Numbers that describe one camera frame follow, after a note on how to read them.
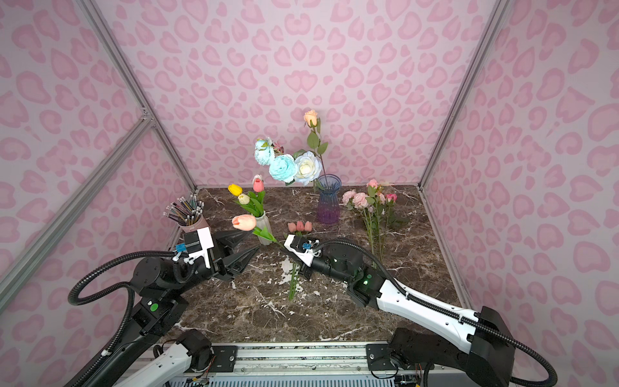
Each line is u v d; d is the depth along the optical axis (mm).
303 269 578
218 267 489
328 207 1066
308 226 1014
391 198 1099
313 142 874
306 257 559
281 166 639
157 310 476
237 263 487
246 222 486
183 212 952
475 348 387
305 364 725
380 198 1076
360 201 1034
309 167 664
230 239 558
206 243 446
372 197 1038
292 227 980
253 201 803
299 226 1007
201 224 953
